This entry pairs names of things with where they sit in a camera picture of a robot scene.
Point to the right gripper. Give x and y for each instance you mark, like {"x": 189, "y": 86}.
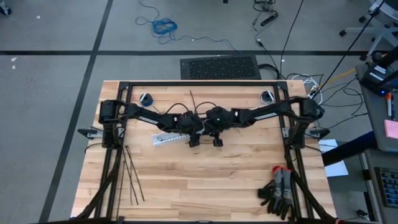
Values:
{"x": 220, "y": 119}

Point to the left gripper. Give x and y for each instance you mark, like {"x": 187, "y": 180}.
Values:
{"x": 189, "y": 124}

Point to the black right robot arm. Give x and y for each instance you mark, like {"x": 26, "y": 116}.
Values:
{"x": 270, "y": 113}

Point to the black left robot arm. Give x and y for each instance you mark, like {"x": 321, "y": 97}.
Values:
{"x": 140, "y": 116}

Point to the black perforated floor mat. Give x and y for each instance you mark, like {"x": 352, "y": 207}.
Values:
{"x": 217, "y": 67}

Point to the white paper sheet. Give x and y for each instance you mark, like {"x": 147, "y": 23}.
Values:
{"x": 337, "y": 169}

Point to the black desk leg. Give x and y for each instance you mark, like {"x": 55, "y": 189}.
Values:
{"x": 348, "y": 147}

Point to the black power strip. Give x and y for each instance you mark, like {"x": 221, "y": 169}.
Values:
{"x": 269, "y": 19}

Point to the grey side desk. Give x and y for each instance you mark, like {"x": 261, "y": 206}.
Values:
{"x": 376, "y": 124}

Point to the black label printer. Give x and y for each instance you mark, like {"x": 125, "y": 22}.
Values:
{"x": 373, "y": 79}

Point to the pink sticky notes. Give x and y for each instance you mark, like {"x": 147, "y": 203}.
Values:
{"x": 391, "y": 129}

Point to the orange capped marker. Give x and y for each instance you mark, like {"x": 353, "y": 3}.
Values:
{"x": 388, "y": 105}

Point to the black keyboard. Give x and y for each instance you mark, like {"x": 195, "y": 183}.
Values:
{"x": 388, "y": 186}

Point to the grey office chair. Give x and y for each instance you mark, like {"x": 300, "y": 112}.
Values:
{"x": 388, "y": 12}

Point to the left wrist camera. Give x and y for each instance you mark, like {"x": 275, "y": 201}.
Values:
{"x": 188, "y": 114}

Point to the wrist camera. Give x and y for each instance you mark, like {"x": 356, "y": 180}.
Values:
{"x": 211, "y": 110}
{"x": 188, "y": 114}

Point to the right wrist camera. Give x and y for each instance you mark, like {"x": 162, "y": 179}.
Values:
{"x": 211, "y": 110}

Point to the black aluminium table frame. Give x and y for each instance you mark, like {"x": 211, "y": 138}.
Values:
{"x": 202, "y": 83}

